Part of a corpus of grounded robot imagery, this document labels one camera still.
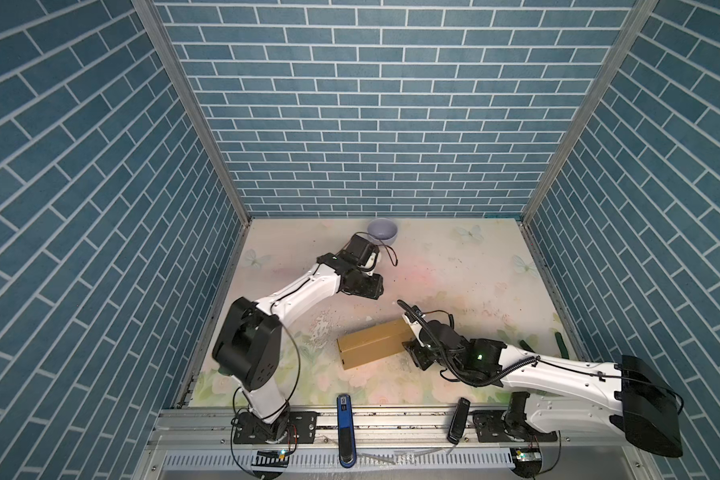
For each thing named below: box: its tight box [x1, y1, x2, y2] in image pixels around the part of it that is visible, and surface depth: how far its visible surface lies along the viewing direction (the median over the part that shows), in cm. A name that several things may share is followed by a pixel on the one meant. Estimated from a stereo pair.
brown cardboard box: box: [337, 318, 412, 370], surface depth 76 cm
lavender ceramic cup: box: [367, 218, 398, 246], surface depth 114 cm
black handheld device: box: [446, 397, 471, 445], surface depth 74 cm
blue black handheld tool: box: [337, 393, 357, 469], surface depth 74 cm
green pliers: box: [519, 332, 570, 360], surface depth 90 cm
